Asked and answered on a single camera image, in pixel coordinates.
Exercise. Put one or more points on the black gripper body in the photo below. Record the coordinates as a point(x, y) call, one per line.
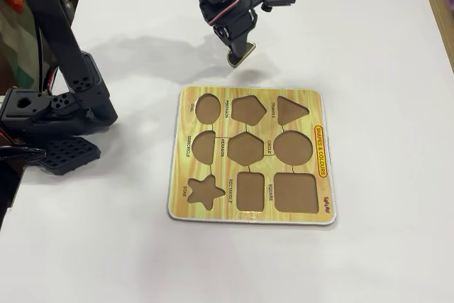
point(238, 34)

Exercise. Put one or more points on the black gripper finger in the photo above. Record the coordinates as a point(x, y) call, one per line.
point(242, 42)
point(224, 36)

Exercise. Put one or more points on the black semicircle piece yellow pin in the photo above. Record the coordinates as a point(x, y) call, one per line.
point(244, 56)

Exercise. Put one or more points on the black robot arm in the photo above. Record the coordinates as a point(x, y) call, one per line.
point(46, 15)

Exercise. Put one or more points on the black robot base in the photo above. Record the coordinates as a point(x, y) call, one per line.
point(35, 115)

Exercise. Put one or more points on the wooden shape puzzle board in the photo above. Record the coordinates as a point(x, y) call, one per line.
point(312, 115)

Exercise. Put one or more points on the grey metal bottle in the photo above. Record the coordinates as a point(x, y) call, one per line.
point(67, 3)

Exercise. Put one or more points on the light wooden edge strip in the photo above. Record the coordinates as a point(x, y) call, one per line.
point(438, 15)

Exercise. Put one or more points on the floral green orange cloth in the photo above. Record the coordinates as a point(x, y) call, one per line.
point(14, 40)

